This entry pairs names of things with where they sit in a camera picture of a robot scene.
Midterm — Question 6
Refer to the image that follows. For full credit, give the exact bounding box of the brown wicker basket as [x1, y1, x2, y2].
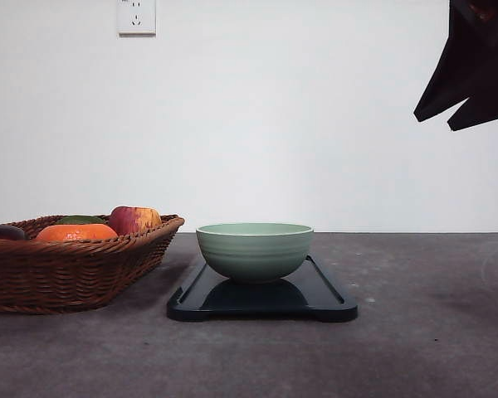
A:
[0, 214, 185, 314]

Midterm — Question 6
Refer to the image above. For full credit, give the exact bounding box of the green fruit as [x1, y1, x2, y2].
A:
[56, 215, 105, 225]

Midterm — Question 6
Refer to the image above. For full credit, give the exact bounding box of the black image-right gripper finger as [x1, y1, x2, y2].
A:
[413, 0, 498, 122]
[447, 80, 498, 131]

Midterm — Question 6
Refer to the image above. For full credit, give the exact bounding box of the white wall socket left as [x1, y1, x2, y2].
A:
[116, 0, 157, 39]

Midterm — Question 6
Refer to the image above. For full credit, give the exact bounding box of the dark rectangular tray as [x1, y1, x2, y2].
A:
[167, 255, 358, 322]

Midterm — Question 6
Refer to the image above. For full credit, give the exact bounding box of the dark purple fruit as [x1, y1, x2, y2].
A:
[0, 225, 25, 240]

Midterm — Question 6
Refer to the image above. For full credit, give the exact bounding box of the green ceramic bowl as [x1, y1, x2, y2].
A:
[196, 222, 314, 284]

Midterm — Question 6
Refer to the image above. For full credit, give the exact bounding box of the orange tangerine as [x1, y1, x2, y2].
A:
[35, 224, 119, 241]

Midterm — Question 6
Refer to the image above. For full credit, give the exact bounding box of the red yellow apple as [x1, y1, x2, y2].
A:
[109, 206, 162, 235]

